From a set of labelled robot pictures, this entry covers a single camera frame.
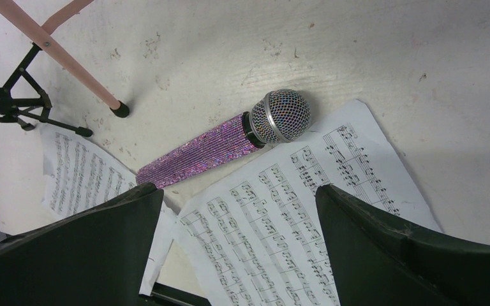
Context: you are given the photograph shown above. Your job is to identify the pink music stand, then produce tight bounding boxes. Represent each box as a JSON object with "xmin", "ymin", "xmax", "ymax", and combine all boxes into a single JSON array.
[{"xmin": 0, "ymin": 0, "xmax": 130, "ymax": 118}]

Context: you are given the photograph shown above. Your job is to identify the right sheet music page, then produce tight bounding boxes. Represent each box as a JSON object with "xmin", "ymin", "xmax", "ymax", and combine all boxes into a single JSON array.
[{"xmin": 175, "ymin": 100, "xmax": 440, "ymax": 305}]

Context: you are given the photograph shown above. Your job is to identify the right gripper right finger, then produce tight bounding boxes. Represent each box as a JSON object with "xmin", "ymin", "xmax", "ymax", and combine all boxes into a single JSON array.
[{"xmin": 315, "ymin": 185, "xmax": 490, "ymax": 305}]

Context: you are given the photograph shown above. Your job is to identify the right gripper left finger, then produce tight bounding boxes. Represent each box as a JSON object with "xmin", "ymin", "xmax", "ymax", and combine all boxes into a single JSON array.
[{"xmin": 0, "ymin": 184, "xmax": 164, "ymax": 305}]

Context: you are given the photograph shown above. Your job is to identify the left sheet music page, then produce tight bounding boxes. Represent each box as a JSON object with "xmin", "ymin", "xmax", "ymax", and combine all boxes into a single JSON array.
[{"xmin": 40, "ymin": 124, "xmax": 177, "ymax": 295}]

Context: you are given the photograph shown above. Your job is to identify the purple glitter microphone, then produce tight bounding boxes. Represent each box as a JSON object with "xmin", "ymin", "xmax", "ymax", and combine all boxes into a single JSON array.
[{"xmin": 136, "ymin": 89, "xmax": 311, "ymax": 189}]

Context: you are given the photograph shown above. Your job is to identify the sheet music page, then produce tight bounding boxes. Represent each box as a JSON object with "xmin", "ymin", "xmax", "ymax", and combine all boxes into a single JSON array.
[
  {"xmin": 175, "ymin": 100, "xmax": 440, "ymax": 305},
  {"xmin": 40, "ymin": 124, "xmax": 177, "ymax": 295}
]

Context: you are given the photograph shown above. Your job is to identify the black microphone tripod mount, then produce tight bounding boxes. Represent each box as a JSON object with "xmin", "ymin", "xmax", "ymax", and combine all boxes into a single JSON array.
[{"xmin": 0, "ymin": 43, "xmax": 93, "ymax": 137}]

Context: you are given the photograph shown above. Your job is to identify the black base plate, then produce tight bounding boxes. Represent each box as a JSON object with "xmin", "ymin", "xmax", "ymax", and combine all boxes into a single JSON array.
[{"xmin": 137, "ymin": 282, "xmax": 211, "ymax": 306}]

